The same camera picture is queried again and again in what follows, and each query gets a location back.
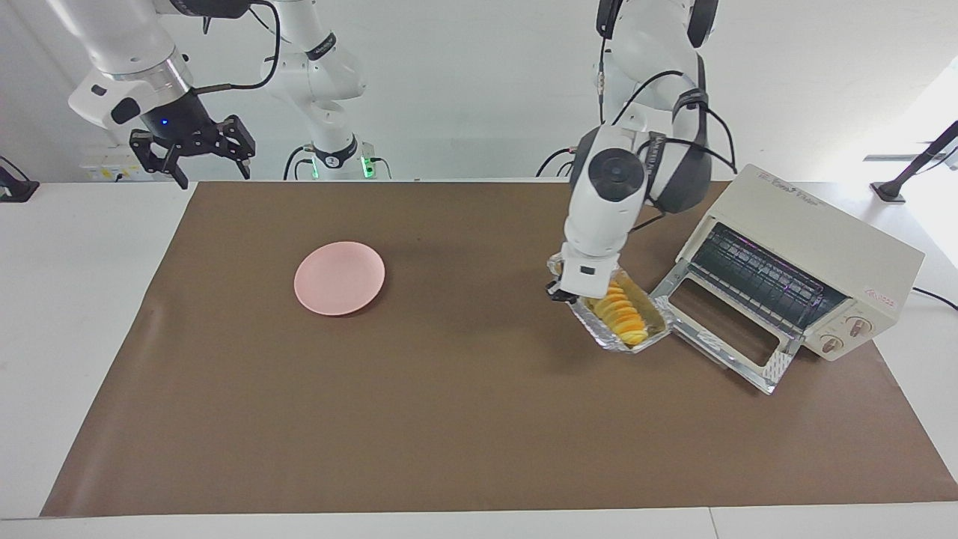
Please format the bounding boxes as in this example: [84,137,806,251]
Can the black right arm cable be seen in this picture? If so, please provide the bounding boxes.
[195,0,282,95]

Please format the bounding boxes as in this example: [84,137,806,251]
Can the black base cable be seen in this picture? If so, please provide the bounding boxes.
[535,146,579,179]
[283,144,317,180]

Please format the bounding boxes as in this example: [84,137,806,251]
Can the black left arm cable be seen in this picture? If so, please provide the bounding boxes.
[597,0,739,177]

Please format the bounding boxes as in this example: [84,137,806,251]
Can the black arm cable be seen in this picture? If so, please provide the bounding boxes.
[195,0,282,95]
[597,0,739,177]

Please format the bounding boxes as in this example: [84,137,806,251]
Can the black camera stand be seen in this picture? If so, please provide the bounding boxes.
[870,120,958,204]

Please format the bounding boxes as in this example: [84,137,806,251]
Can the pink round plate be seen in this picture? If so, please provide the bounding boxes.
[293,241,386,317]

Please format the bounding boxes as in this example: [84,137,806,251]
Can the black oven power cable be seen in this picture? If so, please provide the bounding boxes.
[912,287,958,311]

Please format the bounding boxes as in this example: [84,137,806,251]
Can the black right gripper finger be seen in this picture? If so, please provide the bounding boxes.
[221,115,257,179]
[129,130,189,189]

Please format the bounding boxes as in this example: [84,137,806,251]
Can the aluminium foil tray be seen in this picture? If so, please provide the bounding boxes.
[548,253,673,354]

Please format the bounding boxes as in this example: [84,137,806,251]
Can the glass oven door metal frame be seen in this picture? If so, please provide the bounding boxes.
[648,262,803,395]

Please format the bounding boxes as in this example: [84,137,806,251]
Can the white wall power strip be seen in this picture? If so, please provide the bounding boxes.
[81,146,147,182]

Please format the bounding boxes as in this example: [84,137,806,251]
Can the brown table mat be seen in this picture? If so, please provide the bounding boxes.
[41,180,958,517]

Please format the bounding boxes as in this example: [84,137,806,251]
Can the black right base cable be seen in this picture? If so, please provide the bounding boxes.
[283,144,317,180]

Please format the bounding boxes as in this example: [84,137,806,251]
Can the wire oven rack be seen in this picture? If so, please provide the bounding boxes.
[689,223,848,330]

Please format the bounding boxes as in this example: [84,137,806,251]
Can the white toaster oven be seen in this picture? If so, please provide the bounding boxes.
[677,165,926,362]

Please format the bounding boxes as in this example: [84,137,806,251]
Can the black clamp stand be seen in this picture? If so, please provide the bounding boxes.
[0,156,40,203]

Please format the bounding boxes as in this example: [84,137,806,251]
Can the black left base cable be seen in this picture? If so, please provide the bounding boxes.
[535,146,579,179]

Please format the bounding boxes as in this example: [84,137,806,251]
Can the sliced yellow bread loaf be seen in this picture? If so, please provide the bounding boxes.
[584,278,650,347]

